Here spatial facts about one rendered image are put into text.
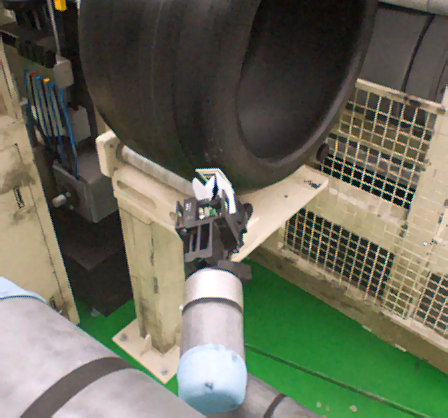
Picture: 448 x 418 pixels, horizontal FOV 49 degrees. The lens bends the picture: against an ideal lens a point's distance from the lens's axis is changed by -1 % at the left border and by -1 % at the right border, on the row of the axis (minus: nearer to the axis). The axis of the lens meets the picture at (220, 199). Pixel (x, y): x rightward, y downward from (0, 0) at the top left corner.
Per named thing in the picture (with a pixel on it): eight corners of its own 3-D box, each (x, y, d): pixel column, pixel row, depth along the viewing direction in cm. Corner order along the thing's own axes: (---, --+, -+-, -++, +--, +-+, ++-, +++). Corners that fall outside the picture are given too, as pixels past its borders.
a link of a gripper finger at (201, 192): (205, 156, 76) (204, 199, 70) (218, 182, 80) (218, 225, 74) (186, 161, 77) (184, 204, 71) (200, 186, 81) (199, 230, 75)
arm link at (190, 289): (250, 322, 62) (190, 333, 64) (249, 291, 66) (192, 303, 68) (231, 290, 57) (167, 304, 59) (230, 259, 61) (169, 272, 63)
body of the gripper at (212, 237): (226, 184, 68) (227, 254, 59) (245, 223, 74) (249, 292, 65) (174, 197, 70) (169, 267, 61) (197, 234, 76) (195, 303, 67)
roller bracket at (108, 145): (101, 174, 113) (94, 137, 107) (216, 110, 136) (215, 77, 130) (110, 180, 111) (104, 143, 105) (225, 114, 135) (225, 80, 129)
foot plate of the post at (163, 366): (112, 340, 178) (110, 333, 176) (165, 296, 194) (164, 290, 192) (164, 384, 165) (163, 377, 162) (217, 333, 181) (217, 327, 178)
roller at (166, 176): (116, 145, 109) (131, 136, 112) (119, 162, 112) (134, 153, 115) (239, 211, 92) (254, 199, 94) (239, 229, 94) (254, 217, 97)
